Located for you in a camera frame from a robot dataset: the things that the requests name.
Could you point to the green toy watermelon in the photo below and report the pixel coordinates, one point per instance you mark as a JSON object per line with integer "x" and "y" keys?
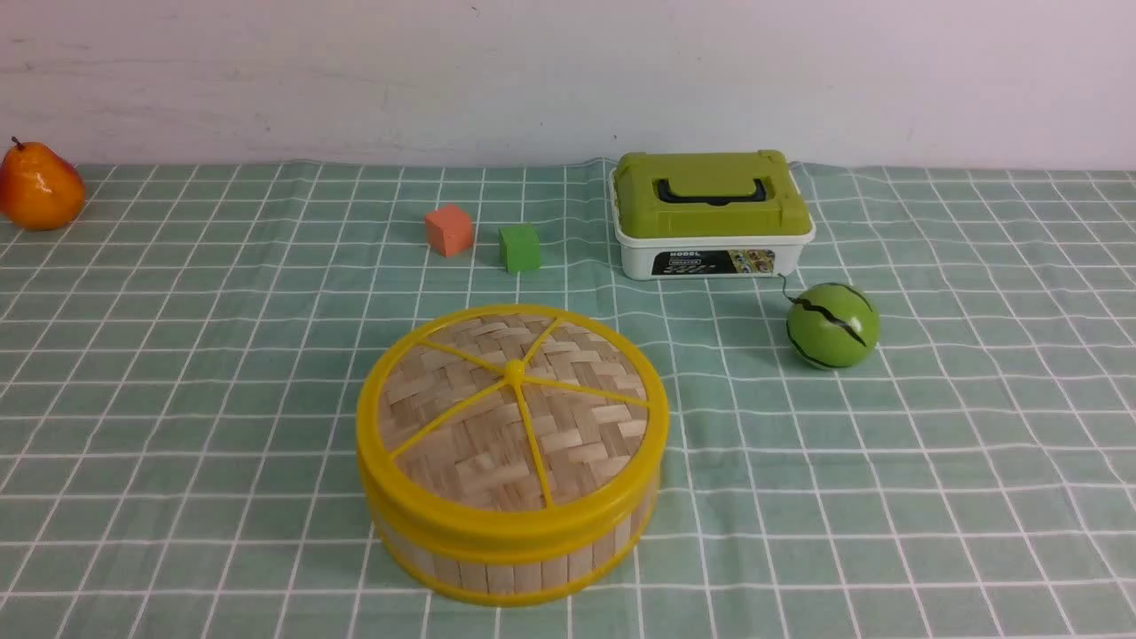
{"x": 831, "y": 325}

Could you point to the green checkered tablecloth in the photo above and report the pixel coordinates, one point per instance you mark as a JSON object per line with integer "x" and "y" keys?
{"x": 181, "y": 367}

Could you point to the orange toy pear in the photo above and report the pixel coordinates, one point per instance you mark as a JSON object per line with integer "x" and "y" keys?
{"x": 40, "y": 191}

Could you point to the yellow bamboo steamer basket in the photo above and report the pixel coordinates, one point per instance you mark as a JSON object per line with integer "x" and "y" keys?
{"x": 502, "y": 574}

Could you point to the yellow woven bamboo steamer lid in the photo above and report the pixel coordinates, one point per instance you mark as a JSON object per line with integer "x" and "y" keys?
{"x": 516, "y": 420}

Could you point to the green foam cube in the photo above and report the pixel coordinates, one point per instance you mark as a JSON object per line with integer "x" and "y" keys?
{"x": 520, "y": 248}

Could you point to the orange foam cube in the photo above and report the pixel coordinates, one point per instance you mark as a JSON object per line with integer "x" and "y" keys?
{"x": 450, "y": 230}

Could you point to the green lidded white toolbox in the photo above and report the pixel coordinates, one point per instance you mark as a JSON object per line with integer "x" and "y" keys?
{"x": 708, "y": 215}

